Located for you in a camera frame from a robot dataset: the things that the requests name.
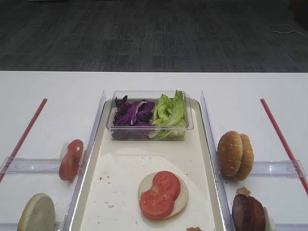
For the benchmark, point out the green lettuce leaves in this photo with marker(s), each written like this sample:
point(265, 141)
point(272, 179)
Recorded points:
point(169, 112)

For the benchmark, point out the tomato slices on bun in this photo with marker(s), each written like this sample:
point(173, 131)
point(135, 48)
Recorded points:
point(158, 202)

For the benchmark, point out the standing tomato slices left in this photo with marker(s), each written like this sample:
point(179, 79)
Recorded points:
point(70, 163)

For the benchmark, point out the standing meat patties right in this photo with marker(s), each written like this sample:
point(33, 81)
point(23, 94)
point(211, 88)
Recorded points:
point(248, 214)

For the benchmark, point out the purple cabbage leaves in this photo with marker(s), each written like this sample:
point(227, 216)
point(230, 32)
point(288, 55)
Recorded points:
point(138, 113)

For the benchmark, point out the clear plastic salad container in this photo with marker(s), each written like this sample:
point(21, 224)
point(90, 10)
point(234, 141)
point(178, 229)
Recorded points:
point(124, 133)

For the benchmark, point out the sesame bun top front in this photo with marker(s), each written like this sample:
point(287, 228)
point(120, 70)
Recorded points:
point(230, 151)

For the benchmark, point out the sesame bun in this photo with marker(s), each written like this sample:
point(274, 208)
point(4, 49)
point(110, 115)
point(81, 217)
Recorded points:
point(230, 151)
point(247, 160)

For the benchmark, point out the bottom bun slice on tray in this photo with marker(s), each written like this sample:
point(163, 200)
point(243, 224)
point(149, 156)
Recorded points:
point(180, 202)

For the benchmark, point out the white metal tray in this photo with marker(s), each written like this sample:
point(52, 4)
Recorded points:
point(109, 194)

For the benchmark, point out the sesame bun top rear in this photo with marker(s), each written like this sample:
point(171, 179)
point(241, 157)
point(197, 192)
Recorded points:
point(247, 160)

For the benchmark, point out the right red straw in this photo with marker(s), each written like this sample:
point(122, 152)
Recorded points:
point(285, 145)

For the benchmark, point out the red straw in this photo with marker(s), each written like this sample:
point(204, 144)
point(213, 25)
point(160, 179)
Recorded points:
point(285, 145)
point(26, 132)

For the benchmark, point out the crumb chunk on table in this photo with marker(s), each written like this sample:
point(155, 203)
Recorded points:
point(243, 190)

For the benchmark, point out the crumb chunk on tray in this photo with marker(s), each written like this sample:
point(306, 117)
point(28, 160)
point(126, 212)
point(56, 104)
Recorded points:
point(193, 229)

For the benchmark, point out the upper right clear holder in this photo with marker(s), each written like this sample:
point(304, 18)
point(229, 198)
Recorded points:
point(286, 168)

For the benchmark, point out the clear holder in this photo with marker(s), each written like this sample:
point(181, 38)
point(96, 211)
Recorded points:
point(286, 168)
point(23, 165)

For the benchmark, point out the upper left clear holder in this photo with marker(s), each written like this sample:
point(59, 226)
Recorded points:
point(23, 165)

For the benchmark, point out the standing bun slice left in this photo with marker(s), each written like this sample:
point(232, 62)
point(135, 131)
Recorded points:
point(38, 214)

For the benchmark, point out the left red straw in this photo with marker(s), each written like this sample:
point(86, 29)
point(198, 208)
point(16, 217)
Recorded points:
point(26, 132)

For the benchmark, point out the left clear divider rail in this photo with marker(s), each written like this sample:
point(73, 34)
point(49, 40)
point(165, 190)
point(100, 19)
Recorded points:
point(66, 225)

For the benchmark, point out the clear divider rail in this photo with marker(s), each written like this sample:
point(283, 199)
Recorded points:
point(226, 217)
point(66, 225)

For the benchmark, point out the right clear divider rail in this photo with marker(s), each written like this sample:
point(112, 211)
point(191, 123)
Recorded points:
point(226, 217)

